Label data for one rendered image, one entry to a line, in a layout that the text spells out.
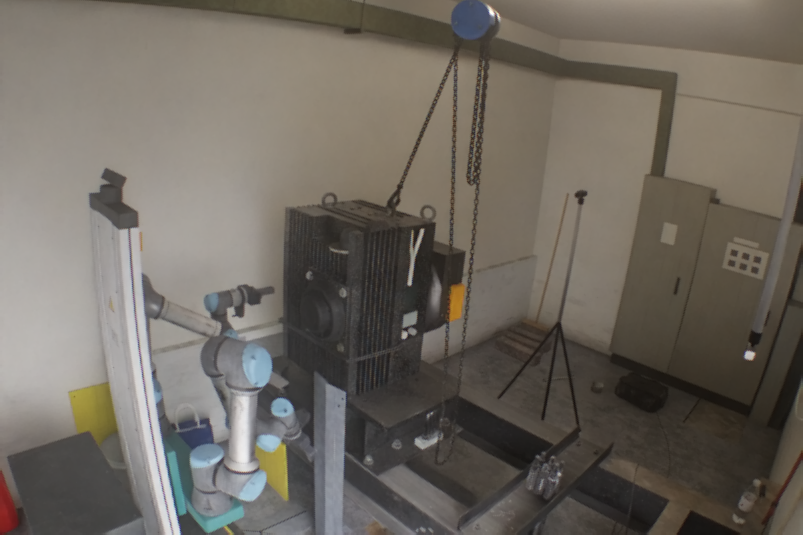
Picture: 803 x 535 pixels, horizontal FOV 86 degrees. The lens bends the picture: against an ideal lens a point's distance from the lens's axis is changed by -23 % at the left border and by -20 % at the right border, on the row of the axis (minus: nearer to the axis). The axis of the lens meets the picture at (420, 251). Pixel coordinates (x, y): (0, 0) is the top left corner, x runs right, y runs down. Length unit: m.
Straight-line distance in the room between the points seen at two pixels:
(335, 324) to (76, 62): 1.64
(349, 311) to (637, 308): 3.16
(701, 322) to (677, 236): 0.74
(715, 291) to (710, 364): 0.62
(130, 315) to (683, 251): 3.97
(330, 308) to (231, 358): 0.63
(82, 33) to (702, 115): 4.33
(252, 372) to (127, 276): 0.45
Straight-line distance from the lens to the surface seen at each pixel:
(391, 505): 2.37
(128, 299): 1.57
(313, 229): 2.21
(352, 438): 2.41
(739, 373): 4.66
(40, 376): 2.90
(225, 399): 1.81
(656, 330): 4.74
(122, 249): 1.52
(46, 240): 2.65
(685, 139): 4.71
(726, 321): 4.55
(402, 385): 2.39
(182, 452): 2.21
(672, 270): 4.58
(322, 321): 2.09
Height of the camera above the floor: 2.12
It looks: 16 degrees down
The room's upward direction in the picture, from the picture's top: 6 degrees clockwise
